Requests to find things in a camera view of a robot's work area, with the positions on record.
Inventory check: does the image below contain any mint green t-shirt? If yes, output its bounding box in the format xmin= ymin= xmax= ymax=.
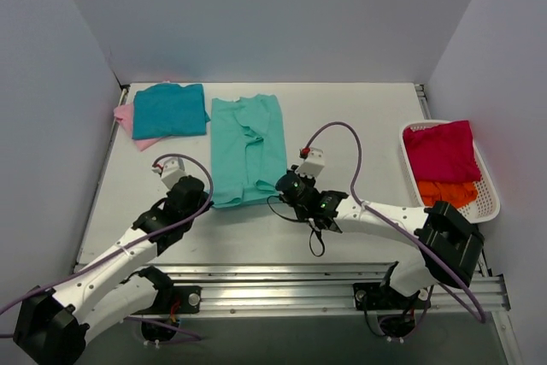
xmin=211 ymin=94 xmax=287 ymax=209

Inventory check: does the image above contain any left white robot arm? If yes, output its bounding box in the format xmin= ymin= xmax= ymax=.
xmin=13 ymin=176 xmax=210 ymax=364

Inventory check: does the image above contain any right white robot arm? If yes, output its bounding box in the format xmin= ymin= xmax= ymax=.
xmin=275 ymin=170 xmax=485 ymax=308

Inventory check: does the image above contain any folded teal t-shirt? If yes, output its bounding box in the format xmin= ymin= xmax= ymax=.
xmin=132 ymin=83 xmax=209 ymax=140

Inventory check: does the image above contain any folded pink t-shirt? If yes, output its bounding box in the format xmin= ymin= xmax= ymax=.
xmin=114 ymin=82 xmax=181 ymax=152

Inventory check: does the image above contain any crimson red t-shirt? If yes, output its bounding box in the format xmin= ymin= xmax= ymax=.
xmin=403 ymin=121 xmax=481 ymax=184

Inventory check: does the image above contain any orange t-shirt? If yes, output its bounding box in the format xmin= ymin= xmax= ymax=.
xmin=417 ymin=181 xmax=478 ymax=209

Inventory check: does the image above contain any white plastic laundry basket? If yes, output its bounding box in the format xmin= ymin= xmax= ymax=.
xmin=399 ymin=120 xmax=500 ymax=223

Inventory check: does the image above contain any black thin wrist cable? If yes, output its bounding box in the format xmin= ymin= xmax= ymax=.
xmin=266 ymin=195 xmax=326 ymax=258

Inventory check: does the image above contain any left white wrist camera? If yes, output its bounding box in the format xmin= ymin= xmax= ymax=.
xmin=151 ymin=156 xmax=186 ymax=190

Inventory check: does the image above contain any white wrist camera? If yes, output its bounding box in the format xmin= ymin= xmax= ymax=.
xmin=151 ymin=156 xmax=186 ymax=190
xmin=296 ymin=147 xmax=325 ymax=179

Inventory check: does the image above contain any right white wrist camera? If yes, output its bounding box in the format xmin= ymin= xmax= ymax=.
xmin=296 ymin=147 xmax=325 ymax=179

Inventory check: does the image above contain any aluminium rail frame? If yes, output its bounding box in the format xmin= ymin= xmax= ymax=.
xmin=80 ymin=83 xmax=521 ymax=364

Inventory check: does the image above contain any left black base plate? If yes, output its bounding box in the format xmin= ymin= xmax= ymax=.
xmin=138 ymin=286 xmax=202 ymax=315

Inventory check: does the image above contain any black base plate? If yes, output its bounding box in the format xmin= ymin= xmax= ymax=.
xmin=138 ymin=286 xmax=202 ymax=315
xmin=352 ymin=282 xmax=431 ymax=312

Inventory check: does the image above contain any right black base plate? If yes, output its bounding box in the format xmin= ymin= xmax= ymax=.
xmin=352 ymin=282 xmax=431 ymax=312

